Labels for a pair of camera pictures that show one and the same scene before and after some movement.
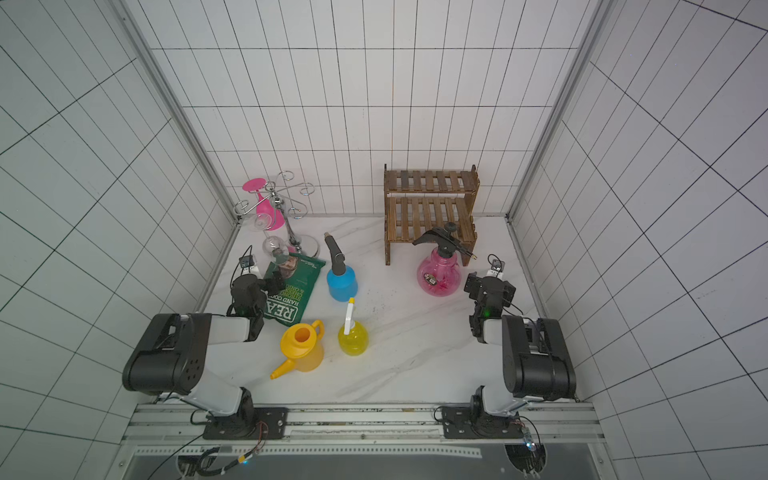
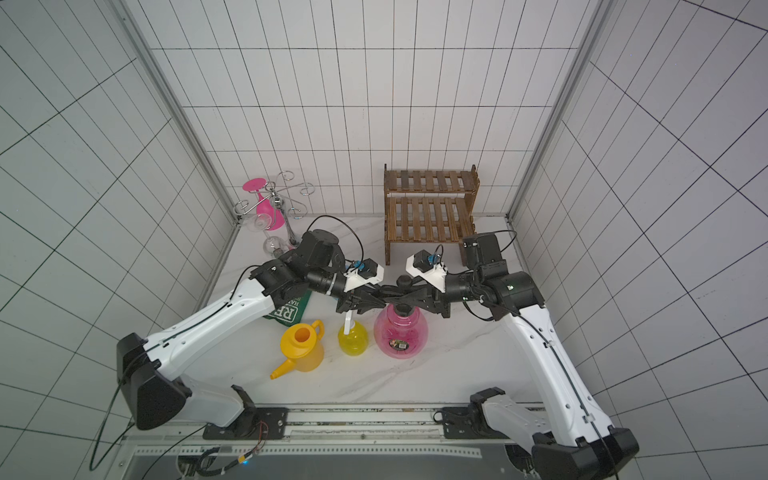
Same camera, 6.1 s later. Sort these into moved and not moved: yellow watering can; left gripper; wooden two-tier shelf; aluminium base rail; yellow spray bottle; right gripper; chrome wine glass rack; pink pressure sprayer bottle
Moved: left gripper; pink pressure sprayer bottle; right gripper
Not moved: yellow watering can; chrome wine glass rack; aluminium base rail; yellow spray bottle; wooden two-tier shelf
